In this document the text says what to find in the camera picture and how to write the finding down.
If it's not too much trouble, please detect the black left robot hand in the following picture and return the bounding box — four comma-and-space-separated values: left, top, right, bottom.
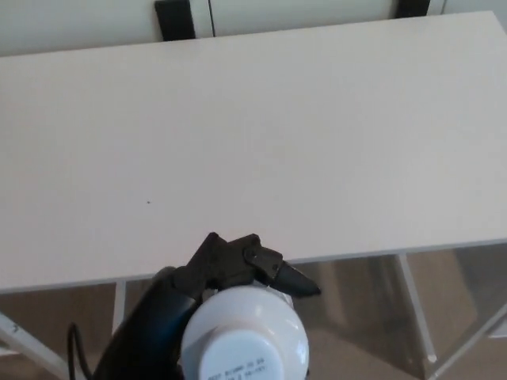
93, 232, 322, 380

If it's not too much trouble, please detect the black chair leg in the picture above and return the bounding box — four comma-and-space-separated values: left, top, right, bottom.
395, 0, 432, 19
154, 0, 196, 42

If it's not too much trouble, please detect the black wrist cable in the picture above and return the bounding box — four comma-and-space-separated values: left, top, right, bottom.
67, 321, 95, 380

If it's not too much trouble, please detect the white metal table frame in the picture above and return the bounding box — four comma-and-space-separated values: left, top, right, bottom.
0, 241, 507, 380

